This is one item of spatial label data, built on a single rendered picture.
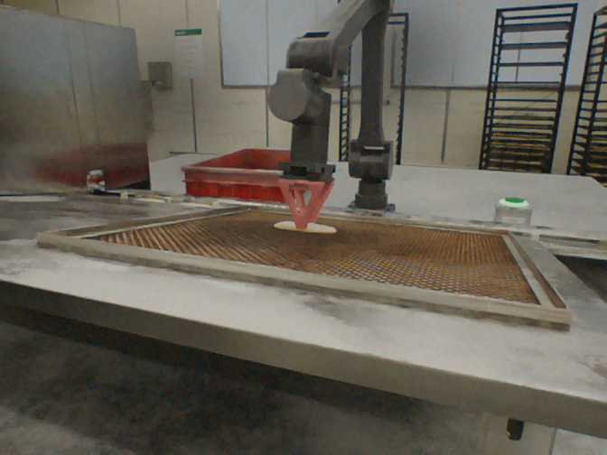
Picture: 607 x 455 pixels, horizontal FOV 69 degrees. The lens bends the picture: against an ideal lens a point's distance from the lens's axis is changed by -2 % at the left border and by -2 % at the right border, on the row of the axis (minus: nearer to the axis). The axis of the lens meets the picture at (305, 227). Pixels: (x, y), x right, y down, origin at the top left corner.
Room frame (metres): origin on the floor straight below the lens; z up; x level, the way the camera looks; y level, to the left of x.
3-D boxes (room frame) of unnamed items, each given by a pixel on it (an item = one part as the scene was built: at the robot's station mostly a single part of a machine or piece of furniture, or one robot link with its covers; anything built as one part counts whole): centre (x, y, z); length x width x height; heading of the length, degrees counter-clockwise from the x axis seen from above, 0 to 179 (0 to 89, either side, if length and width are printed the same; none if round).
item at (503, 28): (4.05, -1.94, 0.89); 0.60 x 0.59 x 1.78; 62
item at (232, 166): (1.43, 0.14, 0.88); 0.49 x 0.34 x 0.10; 164
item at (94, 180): (1.17, 0.57, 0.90); 0.06 x 0.01 x 0.06; 160
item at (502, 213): (0.93, -0.45, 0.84); 0.08 x 0.08 x 0.11; 70
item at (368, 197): (1.14, -0.18, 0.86); 0.12 x 0.09 x 0.08; 70
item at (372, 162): (1.12, -0.17, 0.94); 0.09 x 0.05 x 0.10; 160
